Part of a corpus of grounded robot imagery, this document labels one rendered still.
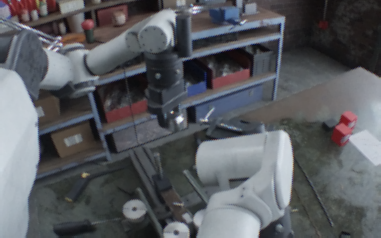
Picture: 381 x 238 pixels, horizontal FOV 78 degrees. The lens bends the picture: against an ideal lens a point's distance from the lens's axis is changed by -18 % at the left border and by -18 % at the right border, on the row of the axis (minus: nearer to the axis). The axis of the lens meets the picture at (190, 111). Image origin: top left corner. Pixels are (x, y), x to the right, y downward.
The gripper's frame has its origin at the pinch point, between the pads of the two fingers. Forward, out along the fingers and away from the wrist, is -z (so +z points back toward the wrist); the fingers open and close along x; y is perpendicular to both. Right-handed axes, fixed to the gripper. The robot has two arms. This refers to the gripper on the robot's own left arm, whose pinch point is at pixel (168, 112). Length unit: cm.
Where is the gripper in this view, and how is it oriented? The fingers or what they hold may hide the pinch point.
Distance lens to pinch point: 75.3
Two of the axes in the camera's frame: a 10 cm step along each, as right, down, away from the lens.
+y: -7.6, -3.5, 5.5
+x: 6.5, -4.7, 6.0
